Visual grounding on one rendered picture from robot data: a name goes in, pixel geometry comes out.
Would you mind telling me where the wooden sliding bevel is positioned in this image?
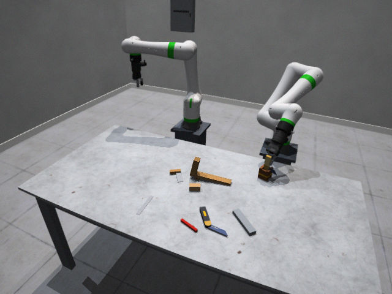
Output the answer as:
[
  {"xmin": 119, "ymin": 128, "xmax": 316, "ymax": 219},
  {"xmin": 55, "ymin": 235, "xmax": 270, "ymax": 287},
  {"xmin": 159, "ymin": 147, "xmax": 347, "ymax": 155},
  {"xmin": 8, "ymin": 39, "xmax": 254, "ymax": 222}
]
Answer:
[{"xmin": 264, "ymin": 155, "xmax": 277, "ymax": 175}]

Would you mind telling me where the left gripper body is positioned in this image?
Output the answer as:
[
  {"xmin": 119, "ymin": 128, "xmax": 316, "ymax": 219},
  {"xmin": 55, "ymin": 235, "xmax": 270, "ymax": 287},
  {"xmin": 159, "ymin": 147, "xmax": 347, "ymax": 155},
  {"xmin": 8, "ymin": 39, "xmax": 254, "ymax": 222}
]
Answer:
[{"xmin": 266, "ymin": 121, "xmax": 295, "ymax": 156}]

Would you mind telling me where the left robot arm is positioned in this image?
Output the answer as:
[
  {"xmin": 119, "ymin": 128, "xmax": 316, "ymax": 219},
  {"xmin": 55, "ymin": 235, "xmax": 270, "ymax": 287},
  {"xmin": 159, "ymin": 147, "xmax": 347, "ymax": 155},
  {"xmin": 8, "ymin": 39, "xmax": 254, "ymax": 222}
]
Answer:
[{"xmin": 257, "ymin": 62, "xmax": 323, "ymax": 154}]

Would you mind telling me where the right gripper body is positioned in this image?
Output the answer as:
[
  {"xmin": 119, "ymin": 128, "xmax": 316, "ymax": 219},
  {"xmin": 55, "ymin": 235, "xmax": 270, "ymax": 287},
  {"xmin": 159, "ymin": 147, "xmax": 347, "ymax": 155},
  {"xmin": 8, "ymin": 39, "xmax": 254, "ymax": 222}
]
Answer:
[{"xmin": 130, "ymin": 55, "xmax": 147, "ymax": 80}]

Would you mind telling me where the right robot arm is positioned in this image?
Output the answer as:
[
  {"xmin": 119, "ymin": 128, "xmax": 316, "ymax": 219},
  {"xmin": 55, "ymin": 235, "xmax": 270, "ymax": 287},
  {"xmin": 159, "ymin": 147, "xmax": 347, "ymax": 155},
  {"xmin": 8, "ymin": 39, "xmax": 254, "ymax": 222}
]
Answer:
[{"xmin": 121, "ymin": 36, "xmax": 202, "ymax": 130}]

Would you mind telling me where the red flat bar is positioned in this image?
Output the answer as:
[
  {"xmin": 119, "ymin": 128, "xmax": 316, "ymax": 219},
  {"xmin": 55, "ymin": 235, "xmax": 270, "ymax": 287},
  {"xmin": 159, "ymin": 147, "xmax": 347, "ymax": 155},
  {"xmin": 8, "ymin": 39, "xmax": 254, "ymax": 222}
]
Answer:
[{"xmin": 181, "ymin": 219, "xmax": 198, "ymax": 233}]

